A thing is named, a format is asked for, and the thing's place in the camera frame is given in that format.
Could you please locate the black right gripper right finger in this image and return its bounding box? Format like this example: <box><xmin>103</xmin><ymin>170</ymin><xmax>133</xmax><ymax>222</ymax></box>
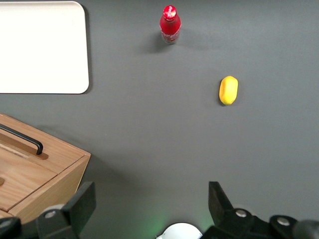
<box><xmin>203</xmin><ymin>181</ymin><xmax>319</xmax><ymax>239</ymax></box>

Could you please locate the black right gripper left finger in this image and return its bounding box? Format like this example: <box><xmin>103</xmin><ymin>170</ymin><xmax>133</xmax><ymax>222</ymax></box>
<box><xmin>0</xmin><ymin>181</ymin><xmax>97</xmax><ymax>239</ymax></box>

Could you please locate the red coke bottle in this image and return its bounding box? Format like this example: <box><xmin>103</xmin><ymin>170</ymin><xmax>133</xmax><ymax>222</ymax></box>
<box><xmin>159</xmin><ymin>4</ymin><xmax>182</xmax><ymax>45</ymax></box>

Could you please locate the white rectangular tray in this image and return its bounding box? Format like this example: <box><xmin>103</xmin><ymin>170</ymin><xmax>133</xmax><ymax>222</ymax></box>
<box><xmin>0</xmin><ymin>1</ymin><xmax>90</xmax><ymax>95</ymax></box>

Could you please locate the oak wooden drawer cabinet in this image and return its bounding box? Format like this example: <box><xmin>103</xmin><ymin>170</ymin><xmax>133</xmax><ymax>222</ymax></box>
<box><xmin>0</xmin><ymin>113</ymin><xmax>91</xmax><ymax>225</ymax></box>

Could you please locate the oak drawer front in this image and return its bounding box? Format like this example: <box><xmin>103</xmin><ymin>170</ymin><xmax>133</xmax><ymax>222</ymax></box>
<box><xmin>0</xmin><ymin>117</ymin><xmax>87</xmax><ymax>174</ymax></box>
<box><xmin>0</xmin><ymin>146</ymin><xmax>59</xmax><ymax>212</ymax></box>

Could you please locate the yellow toy lemon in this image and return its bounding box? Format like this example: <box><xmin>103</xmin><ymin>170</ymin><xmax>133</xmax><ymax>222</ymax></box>
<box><xmin>219</xmin><ymin>76</ymin><xmax>239</xmax><ymax>106</ymax></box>

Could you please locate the black drawer handle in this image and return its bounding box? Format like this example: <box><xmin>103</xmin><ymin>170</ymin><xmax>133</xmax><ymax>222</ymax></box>
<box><xmin>0</xmin><ymin>123</ymin><xmax>43</xmax><ymax>155</ymax></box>

